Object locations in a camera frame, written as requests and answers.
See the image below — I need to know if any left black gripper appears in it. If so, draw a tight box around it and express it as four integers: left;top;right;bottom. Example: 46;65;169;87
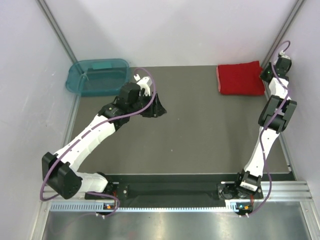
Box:
128;91;167;118

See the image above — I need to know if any folded pink t-shirt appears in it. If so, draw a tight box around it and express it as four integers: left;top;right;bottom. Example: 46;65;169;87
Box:
216;65;221;93

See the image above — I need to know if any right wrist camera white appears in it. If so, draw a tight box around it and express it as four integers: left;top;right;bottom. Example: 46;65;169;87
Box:
278;50;286;57

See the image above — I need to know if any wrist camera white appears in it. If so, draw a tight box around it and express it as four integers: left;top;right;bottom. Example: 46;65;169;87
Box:
278;50;286;57
133;74;153;97

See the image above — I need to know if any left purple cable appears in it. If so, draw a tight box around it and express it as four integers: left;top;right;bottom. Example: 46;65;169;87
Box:
39;67;157;217

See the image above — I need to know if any black mounting plate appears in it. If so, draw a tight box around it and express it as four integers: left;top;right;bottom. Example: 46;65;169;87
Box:
84;174;265;207

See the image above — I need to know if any teal plastic bin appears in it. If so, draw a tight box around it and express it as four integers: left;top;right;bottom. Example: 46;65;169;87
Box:
65;58;131;97

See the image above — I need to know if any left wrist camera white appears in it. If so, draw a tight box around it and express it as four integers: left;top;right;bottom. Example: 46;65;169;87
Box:
133;74;153;97

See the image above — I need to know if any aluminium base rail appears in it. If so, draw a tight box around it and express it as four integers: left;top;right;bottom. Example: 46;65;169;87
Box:
47;181;312;215

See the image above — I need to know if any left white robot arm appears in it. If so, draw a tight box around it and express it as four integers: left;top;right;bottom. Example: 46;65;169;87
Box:
41;77;167;200

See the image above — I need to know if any red t-shirt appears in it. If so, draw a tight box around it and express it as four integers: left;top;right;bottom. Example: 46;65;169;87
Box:
218;60;265;96

